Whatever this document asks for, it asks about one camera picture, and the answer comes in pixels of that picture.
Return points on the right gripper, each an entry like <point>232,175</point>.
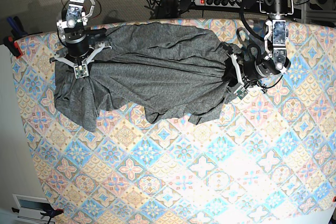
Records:
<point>80,49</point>

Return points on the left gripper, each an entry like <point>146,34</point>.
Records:
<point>245,76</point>

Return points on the grey t-shirt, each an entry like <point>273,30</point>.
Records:
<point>170,70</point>

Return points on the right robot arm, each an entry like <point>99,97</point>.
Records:
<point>74,17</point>

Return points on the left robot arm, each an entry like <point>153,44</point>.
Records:
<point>272,60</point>

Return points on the red black clamp upper left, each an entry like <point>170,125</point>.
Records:
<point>12,46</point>

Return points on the patterned tablecloth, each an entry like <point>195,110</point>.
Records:
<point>267,157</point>

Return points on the black clamp lower left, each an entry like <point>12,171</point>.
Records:
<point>50,213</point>

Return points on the white floor vent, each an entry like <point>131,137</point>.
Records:
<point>30,208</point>

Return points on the blue handled clamp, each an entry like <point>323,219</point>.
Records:
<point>17,27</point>

